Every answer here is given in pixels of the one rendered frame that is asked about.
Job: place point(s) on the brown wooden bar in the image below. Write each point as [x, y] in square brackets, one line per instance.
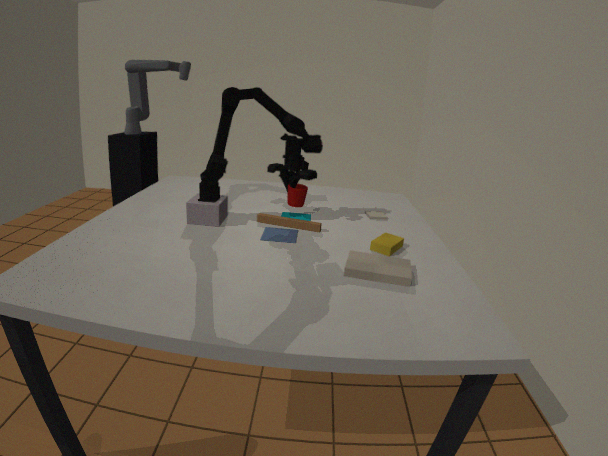
[289, 222]

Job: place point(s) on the yellow rectangular block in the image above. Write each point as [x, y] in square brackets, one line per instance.
[386, 244]

